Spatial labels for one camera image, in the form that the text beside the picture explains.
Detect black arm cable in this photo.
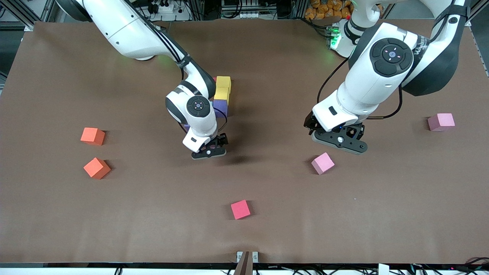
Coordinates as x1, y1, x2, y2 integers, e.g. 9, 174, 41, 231
316, 57, 403, 120
130, 0, 228, 134

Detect small metal bracket plate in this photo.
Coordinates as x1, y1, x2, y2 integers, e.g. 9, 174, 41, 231
236, 251, 259, 264

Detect grey electronics rack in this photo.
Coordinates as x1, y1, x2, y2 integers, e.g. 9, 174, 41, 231
221, 0, 279, 19

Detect aluminium frame post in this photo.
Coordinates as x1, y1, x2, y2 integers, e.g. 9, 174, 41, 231
462, 0, 489, 27
0, 0, 58, 32

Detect brown table cover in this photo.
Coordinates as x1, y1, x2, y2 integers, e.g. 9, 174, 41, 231
0, 18, 489, 265

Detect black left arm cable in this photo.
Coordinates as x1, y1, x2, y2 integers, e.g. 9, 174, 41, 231
316, 57, 403, 120

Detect orange snack bag pile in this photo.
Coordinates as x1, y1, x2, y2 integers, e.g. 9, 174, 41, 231
304, 0, 354, 20

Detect orange foam cube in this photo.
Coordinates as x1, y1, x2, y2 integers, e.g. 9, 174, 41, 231
83, 157, 111, 180
80, 127, 105, 146

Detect white power strip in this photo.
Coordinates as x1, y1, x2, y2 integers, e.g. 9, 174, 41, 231
147, 0, 191, 21

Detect pink foam cube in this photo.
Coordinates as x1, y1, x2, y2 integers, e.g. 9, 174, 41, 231
427, 113, 456, 132
311, 152, 335, 175

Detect brown camera pole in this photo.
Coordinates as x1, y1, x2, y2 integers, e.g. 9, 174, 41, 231
233, 251, 254, 275

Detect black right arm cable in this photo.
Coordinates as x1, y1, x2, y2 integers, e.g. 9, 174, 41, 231
130, 0, 228, 134

